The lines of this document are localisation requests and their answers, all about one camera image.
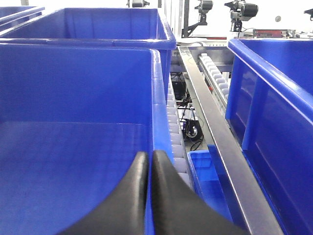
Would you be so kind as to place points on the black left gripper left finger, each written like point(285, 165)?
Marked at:
point(123, 211)

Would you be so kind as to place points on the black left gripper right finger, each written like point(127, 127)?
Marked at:
point(177, 210)

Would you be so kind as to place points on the blue bin below conveyor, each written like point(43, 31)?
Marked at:
point(206, 182)

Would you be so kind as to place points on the near blue bin on conveyor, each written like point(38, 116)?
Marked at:
point(72, 120)

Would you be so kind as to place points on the blue bin on conveyor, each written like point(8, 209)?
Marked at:
point(270, 111)
point(109, 27)
point(72, 120)

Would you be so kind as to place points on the right blue bin on conveyor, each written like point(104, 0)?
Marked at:
point(270, 111)

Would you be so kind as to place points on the far blue bin on conveyor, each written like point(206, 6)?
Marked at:
point(109, 27)

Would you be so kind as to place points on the white roller track left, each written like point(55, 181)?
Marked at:
point(180, 161)

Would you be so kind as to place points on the white roller track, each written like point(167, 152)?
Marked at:
point(180, 161)
point(215, 78)

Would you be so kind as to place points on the white roller track right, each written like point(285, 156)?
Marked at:
point(215, 78)

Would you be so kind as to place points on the steel conveyor rail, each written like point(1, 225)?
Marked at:
point(243, 193)

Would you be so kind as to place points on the black camera on stand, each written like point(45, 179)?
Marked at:
point(240, 11)

